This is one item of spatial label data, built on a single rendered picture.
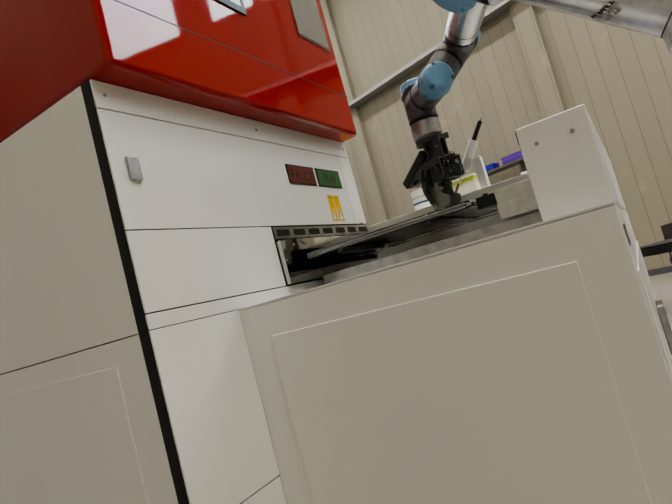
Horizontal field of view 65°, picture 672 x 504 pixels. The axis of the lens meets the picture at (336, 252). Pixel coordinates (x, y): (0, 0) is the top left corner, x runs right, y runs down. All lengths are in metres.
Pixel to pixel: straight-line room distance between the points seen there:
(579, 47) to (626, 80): 0.79
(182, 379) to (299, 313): 0.21
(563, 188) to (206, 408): 0.63
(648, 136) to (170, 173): 7.25
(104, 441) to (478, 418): 0.58
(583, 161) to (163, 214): 0.64
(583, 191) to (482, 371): 0.28
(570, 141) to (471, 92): 8.17
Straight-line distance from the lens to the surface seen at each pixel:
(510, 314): 0.75
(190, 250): 0.92
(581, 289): 0.73
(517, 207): 0.98
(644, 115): 7.89
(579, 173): 0.79
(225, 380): 0.92
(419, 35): 9.69
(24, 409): 1.14
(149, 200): 0.90
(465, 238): 1.04
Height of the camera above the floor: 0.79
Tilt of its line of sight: 5 degrees up
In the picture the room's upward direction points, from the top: 15 degrees counter-clockwise
